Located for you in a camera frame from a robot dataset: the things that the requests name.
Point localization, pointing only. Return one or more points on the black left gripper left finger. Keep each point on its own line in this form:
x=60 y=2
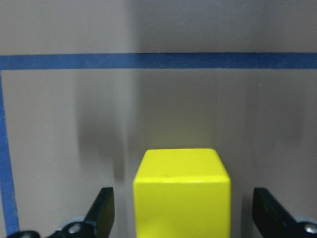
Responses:
x=102 y=213

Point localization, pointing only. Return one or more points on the yellow wooden block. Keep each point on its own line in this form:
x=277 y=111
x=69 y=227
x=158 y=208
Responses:
x=182 y=193

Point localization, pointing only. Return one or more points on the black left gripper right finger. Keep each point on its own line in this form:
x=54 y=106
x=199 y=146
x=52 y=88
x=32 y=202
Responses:
x=270 y=217

